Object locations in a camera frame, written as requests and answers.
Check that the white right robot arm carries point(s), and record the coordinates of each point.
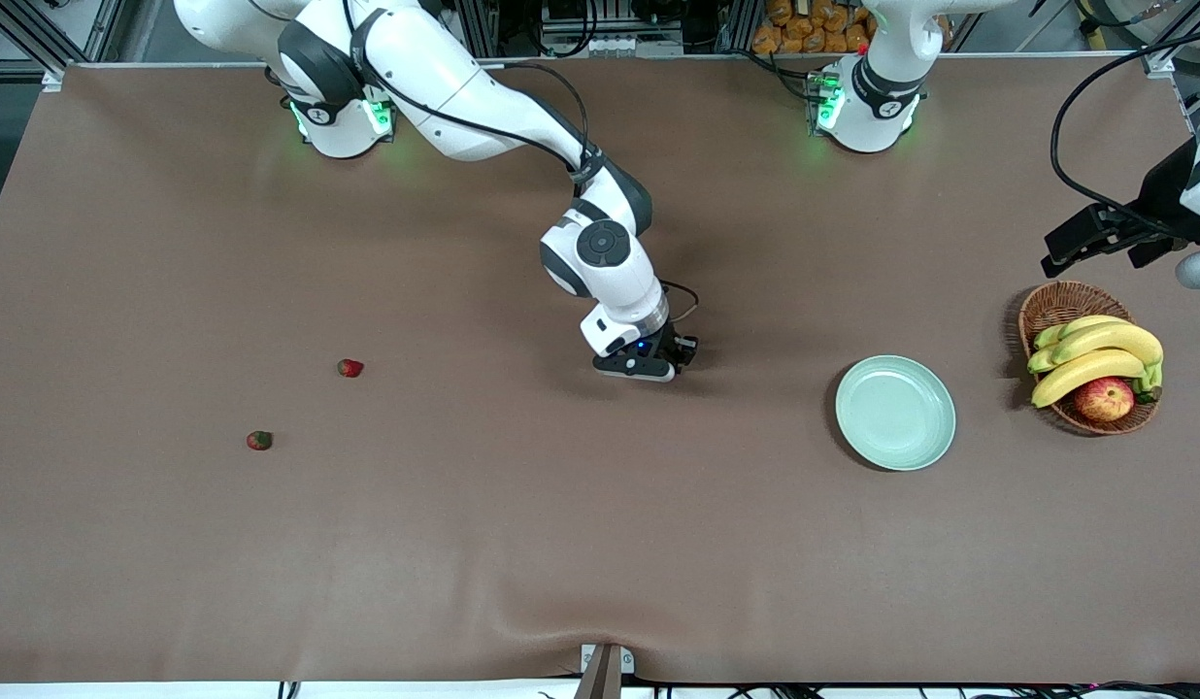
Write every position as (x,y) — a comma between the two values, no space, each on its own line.
(445,87)

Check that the brown wicker basket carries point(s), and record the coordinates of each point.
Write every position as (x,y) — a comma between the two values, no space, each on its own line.
(1058,301)

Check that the greenish yellow banana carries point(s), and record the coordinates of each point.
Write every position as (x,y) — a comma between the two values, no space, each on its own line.
(1081,323)
(1039,361)

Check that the brown table mat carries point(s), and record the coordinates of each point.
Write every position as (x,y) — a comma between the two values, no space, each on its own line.
(600,505)

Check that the bag of orange buns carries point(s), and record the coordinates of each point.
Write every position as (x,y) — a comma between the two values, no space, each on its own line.
(804,29)

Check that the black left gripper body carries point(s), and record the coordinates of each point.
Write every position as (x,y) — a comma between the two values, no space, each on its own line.
(1156,194)

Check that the grey camera pole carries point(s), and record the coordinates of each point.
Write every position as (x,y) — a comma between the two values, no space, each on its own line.
(600,680)

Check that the pale green plate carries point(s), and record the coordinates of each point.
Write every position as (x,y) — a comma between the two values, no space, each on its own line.
(895,413)

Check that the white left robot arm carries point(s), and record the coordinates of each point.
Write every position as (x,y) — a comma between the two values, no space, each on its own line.
(872,107)

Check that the large yellow banana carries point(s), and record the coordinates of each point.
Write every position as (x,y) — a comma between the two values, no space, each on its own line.
(1115,340)

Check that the red yellow apple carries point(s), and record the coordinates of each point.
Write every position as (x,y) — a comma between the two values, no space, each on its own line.
(1105,398)

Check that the white terminal block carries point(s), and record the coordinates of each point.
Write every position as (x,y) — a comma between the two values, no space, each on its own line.
(624,45)

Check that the grey metal clamp bracket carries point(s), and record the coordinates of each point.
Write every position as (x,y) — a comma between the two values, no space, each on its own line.
(624,660)

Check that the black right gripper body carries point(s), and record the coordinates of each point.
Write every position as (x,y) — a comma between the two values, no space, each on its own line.
(670,343)

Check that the aluminium frame profile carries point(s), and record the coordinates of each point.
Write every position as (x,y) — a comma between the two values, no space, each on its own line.
(32,39)
(1171,49)

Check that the dark red green strawberry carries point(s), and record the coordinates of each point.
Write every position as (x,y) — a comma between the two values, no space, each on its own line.
(259,440)

